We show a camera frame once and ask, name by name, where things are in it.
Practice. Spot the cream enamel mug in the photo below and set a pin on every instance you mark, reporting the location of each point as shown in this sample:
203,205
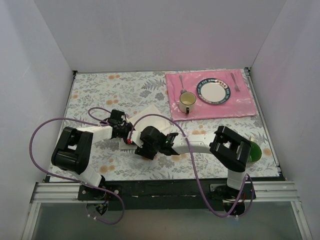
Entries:
187,102

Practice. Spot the pink placemat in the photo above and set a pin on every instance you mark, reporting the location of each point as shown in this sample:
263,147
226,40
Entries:
240,104

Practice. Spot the white cloth napkin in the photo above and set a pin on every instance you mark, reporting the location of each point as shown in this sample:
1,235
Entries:
155,121

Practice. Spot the white plate blue rim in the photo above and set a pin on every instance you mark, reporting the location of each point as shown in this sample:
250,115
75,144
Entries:
213,91

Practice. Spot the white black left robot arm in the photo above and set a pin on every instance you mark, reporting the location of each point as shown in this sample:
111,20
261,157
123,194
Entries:
73,148

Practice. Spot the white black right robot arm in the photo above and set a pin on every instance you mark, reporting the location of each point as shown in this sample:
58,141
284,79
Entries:
230,148

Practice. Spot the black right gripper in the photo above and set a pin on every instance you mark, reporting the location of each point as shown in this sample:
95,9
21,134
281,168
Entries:
139,151

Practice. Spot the green inside floral mug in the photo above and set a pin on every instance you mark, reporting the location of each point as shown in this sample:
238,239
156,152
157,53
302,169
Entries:
255,153

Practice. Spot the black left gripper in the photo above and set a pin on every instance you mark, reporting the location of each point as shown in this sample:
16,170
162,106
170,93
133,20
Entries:
128,136

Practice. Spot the silver spoon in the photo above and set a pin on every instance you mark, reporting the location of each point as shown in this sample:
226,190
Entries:
183,90

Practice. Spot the silver fork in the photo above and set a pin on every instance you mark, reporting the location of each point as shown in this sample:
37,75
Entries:
236,87

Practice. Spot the aluminium frame rail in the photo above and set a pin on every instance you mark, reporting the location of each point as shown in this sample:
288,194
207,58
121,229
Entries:
265,191

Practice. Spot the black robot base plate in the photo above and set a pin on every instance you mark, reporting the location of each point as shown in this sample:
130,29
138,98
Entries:
215,191

